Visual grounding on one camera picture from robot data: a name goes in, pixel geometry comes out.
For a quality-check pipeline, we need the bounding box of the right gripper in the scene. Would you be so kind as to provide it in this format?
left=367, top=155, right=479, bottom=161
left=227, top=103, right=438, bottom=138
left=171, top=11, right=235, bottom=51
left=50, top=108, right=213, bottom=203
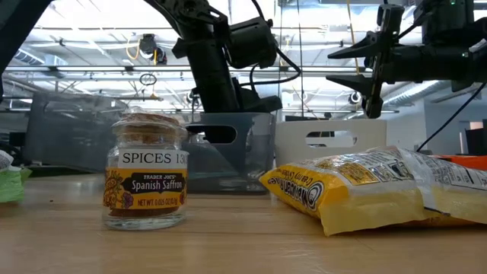
left=325, top=3, right=431, bottom=119

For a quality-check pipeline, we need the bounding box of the green and white snack packet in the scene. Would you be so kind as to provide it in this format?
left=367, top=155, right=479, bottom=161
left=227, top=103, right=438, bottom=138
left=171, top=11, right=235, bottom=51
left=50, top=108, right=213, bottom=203
left=0, top=150, right=33, bottom=205

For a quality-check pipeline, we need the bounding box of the grey translucent bin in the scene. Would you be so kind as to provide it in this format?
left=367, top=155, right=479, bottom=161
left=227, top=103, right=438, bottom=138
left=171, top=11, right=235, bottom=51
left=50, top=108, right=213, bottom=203
left=182, top=111, right=278, bottom=194
left=23, top=91, right=191, bottom=174

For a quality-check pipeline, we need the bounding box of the yellow ramen packet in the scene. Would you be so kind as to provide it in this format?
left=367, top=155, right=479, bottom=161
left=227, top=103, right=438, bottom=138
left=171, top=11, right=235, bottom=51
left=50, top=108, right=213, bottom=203
left=259, top=145, right=487, bottom=237

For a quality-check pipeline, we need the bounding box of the orange ramen packet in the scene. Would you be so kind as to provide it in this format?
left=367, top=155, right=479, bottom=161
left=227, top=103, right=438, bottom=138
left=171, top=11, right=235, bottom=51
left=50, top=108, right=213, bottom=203
left=433, top=154, right=487, bottom=172

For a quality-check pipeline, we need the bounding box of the yellow cable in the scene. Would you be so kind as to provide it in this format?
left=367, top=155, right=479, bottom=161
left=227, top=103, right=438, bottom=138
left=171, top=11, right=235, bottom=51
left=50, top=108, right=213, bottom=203
left=345, top=0, right=361, bottom=75

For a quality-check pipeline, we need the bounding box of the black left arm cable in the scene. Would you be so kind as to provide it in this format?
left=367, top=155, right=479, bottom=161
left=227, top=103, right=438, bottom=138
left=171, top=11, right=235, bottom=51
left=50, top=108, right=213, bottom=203
left=239, top=0, right=302, bottom=87

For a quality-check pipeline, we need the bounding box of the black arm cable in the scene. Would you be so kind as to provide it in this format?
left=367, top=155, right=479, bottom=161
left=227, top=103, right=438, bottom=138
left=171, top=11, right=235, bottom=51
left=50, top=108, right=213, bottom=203
left=416, top=81, right=487, bottom=153
left=239, top=0, right=302, bottom=87

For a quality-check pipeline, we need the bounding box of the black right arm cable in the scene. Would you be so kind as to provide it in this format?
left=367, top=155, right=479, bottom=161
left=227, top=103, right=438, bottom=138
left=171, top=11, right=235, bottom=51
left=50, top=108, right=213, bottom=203
left=416, top=81, right=487, bottom=153

